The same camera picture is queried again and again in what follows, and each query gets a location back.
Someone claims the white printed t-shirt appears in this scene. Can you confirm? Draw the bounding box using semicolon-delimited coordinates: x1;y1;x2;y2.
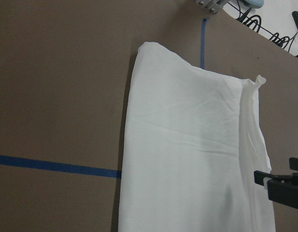
118;42;275;232

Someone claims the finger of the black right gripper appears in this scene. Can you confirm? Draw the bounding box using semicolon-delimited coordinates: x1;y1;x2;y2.
253;171;298;209
289;158;298;171

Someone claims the aluminium frame post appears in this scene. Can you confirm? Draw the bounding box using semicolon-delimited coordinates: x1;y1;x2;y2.
194;0;229;14

